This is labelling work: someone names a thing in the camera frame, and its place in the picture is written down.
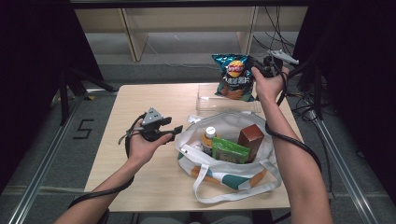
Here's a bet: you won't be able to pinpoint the green snack packet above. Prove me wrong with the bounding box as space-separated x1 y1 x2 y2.
211 136 251 165

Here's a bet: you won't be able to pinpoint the person's right hand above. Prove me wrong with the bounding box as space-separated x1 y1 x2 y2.
251 65 290 104

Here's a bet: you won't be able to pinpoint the orange bottle with white cap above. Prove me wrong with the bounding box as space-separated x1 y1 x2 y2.
200 125 218 157

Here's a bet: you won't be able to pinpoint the left hand-held gripper black cable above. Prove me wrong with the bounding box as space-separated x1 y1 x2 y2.
67 112 148 210

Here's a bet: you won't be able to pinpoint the hanging black cables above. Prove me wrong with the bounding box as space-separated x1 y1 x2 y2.
251 6 297 74

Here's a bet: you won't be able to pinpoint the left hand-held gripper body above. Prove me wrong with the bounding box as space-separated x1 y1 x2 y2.
136 106 172 144

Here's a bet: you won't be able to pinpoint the white canvas tote bag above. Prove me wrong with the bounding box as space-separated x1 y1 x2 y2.
175 111 283 204

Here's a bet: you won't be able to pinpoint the right hand-held gripper black cable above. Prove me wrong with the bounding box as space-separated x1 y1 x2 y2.
264 70 323 224

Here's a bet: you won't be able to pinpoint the brown carton box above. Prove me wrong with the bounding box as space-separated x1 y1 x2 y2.
236 123 265 163

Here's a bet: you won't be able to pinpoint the beige wooden desk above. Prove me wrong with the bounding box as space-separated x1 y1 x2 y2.
74 6 309 63

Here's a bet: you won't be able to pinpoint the hand-held gripper black cable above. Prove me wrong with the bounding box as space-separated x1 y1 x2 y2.
67 112 148 210
264 70 323 224

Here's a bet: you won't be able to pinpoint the clear acrylic tray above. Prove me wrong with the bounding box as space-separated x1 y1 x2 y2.
195 83 262 118

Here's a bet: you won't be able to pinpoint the tangled black floor cables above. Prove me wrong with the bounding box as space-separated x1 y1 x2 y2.
286 90 323 123

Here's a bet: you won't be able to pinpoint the black metal stand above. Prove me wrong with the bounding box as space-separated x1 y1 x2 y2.
286 59 325 120
50 66 118 125

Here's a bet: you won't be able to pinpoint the blue potato chip bag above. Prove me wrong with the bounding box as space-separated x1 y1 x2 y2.
211 53 257 103

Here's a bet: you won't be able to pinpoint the thin white floor cable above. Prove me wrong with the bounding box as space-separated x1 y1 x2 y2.
146 40 219 71

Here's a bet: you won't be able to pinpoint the aluminium floor rail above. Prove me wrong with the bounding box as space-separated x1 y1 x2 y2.
311 115 379 224
7 92 92 224

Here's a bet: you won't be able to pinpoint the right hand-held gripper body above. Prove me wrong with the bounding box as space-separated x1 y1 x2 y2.
255 49 300 78

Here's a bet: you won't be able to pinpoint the person's legs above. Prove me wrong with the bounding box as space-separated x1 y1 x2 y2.
136 211 253 224

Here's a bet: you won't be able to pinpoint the person's left hand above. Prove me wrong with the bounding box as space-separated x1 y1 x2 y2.
127 123 173 167

